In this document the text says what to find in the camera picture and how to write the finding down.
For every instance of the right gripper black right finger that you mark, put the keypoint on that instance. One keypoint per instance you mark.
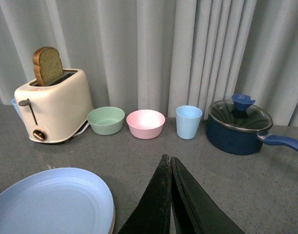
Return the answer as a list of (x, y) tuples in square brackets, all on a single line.
[(193, 209)]

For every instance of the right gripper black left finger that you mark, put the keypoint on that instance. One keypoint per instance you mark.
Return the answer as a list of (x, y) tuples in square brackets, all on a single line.
[(152, 214)]

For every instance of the blue plate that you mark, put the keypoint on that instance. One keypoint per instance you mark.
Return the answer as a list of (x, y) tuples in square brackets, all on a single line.
[(58, 201)]

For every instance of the dark blue saucepan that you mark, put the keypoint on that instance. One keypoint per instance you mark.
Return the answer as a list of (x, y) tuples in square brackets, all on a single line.
[(244, 143)]

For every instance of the pink bowl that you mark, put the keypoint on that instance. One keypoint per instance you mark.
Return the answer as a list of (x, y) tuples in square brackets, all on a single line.
[(145, 124)]

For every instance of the light blue cup near pot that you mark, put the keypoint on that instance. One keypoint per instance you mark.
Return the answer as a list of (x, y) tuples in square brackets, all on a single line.
[(187, 121)]

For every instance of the glass pot lid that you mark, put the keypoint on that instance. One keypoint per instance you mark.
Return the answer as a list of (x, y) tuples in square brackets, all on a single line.
[(240, 113)]

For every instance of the green bowl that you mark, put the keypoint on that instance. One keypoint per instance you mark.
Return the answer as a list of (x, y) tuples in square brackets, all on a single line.
[(106, 120)]

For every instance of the cream toaster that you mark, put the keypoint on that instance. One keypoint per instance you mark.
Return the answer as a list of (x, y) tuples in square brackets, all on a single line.
[(54, 113)]

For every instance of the light blue cup by toaster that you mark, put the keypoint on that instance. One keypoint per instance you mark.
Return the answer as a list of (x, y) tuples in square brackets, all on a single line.
[(15, 105)]

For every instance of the bread slice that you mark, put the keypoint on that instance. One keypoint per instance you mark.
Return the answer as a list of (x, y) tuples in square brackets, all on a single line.
[(47, 65)]

